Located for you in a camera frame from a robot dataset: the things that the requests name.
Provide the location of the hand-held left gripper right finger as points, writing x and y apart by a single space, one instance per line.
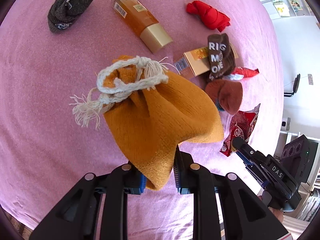
177 177

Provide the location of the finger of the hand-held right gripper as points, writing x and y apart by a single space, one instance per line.
250 151
255 171

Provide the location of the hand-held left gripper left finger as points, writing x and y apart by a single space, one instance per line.
142 183

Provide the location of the red patterned snack packet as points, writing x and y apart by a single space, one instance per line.
241 127

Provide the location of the person's right hand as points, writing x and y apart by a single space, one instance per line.
278 215

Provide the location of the red foil wrapper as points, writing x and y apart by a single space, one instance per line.
246 73

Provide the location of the black chair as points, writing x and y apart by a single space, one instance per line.
295 85

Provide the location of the brown sock with white letters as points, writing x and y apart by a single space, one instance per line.
220 55

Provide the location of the tan cardboard box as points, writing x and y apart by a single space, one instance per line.
195 62

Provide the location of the pink blanket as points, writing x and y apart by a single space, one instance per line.
50 92

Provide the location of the red sock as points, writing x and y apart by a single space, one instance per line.
210 15

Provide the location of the white shelf with cards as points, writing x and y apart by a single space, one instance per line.
282 7

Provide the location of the amber bottle with gold cap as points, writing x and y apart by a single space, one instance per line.
140 17

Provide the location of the grey knitted sock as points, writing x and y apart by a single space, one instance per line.
67 7

